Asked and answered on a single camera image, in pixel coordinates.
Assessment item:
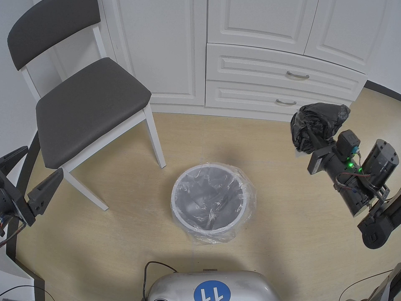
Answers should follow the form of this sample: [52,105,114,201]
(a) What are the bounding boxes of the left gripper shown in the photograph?
[0,146,64,228]

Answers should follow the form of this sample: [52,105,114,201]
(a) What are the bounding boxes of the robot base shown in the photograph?
[147,270,279,301]

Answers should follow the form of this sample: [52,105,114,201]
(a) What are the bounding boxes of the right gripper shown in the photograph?
[307,128,361,182]

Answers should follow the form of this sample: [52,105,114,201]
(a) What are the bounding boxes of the white trash bin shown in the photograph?
[171,164,251,235]

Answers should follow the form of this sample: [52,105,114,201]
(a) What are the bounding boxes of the black cable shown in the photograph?
[340,269,393,301]
[142,261,177,298]

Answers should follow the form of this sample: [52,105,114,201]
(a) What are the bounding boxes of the white chair grey cushions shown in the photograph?
[8,0,166,212]

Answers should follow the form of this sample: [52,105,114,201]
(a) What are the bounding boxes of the clear plastic bag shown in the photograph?
[171,161,258,246]

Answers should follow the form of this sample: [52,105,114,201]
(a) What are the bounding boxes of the black plastic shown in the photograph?
[291,103,351,154]

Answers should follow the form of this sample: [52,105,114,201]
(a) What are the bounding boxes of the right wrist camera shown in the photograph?
[336,130,361,161]

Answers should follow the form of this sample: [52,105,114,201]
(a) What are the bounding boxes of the white wardrobe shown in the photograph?
[30,0,390,128]

